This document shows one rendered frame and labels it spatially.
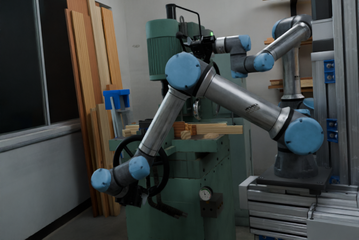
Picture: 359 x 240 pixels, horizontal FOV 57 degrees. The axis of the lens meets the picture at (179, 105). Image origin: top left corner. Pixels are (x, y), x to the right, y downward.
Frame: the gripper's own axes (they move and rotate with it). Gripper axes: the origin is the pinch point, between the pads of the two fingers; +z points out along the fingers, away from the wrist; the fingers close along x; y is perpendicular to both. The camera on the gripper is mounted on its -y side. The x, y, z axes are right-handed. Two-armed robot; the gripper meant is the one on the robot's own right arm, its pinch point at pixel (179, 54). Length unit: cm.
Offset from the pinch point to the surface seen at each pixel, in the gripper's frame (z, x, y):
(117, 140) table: 36, 33, -27
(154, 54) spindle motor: 14.6, -1.9, 0.4
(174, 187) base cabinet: 4, 49, -44
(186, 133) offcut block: -3.4, 30.3, -25.2
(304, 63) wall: -48, -189, -169
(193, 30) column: 1.9, -30.8, -6.7
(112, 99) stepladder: 85, -32, -59
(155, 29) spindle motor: 12.2, -9.6, 10.2
